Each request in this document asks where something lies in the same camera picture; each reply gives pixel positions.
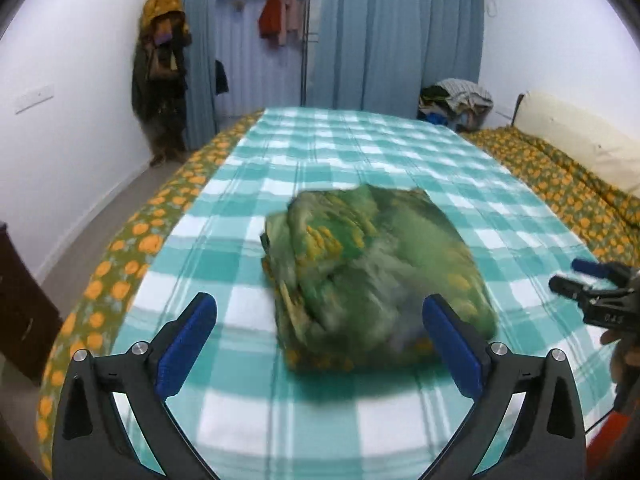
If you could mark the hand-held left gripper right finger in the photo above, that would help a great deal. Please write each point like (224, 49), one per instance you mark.
(452, 345)

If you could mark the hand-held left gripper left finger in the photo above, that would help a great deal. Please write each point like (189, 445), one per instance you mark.
(187, 345)

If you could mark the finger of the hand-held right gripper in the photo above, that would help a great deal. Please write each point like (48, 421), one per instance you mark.
(567, 286)
(592, 266)

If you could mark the green floral garment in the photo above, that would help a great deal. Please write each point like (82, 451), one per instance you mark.
(370, 280)

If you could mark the person's right forearm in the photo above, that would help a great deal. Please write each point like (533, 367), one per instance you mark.
(607, 447)

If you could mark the pile of clothes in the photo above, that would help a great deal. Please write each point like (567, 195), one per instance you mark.
(460, 92)

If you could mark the person's right hand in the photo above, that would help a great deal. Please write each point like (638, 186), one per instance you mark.
(621, 365)

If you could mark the orange floral bed sheet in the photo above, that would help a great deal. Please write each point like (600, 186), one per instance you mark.
(120, 270)

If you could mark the cream padded headboard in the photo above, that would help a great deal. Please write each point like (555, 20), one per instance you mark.
(575, 135)

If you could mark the dark wooden cabinet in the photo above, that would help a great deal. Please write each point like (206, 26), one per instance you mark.
(25, 310)

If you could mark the teal checkered blanket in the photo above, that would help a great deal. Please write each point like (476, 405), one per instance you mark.
(350, 145)

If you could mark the dark coats on rack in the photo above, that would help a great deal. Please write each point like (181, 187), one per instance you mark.
(157, 95)

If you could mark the hanging dark garment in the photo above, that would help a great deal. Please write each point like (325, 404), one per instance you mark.
(221, 77)

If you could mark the blue curtain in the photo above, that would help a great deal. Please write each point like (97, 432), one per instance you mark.
(197, 60)
(395, 40)

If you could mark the hanging orange garment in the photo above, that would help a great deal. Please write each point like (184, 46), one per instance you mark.
(270, 17)

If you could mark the yellow patterned hooded garment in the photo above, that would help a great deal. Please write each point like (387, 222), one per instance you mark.
(161, 2)

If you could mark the hanging pink garment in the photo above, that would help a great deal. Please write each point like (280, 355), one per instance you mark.
(292, 15)

